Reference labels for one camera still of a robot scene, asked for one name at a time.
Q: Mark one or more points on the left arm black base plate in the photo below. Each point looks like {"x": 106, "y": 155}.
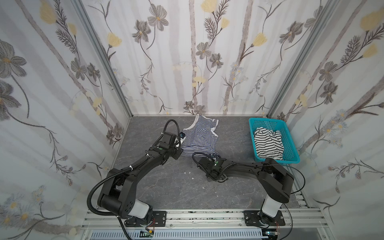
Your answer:
{"x": 154, "y": 219}

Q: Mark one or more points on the black white striped tank top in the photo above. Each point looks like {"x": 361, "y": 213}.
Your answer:
{"x": 268, "y": 144}

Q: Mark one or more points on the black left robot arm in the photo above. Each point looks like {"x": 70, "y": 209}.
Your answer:
{"x": 116, "y": 195}

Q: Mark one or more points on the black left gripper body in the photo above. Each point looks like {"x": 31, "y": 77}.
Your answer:
{"x": 179, "y": 144}

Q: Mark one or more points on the white slotted cable duct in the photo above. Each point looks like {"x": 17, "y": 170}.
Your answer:
{"x": 198, "y": 234}

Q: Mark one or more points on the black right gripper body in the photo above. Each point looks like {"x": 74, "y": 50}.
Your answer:
{"x": 208, "y": 171}

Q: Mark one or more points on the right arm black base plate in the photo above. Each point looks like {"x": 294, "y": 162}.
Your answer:
{"x": 261, "y": 220}

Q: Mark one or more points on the blue white striped tank top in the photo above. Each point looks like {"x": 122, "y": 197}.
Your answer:
{"x": 201, "y": 137}

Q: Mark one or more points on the aluminium mounting rail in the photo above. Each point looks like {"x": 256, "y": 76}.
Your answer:
{"x": 213, "y": 219}

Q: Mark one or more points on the teal plastic basket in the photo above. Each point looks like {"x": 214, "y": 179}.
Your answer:
{"x": 290, "y": 154}

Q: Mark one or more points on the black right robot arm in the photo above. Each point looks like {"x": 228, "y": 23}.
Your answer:
{"x": 275, "y": 179}

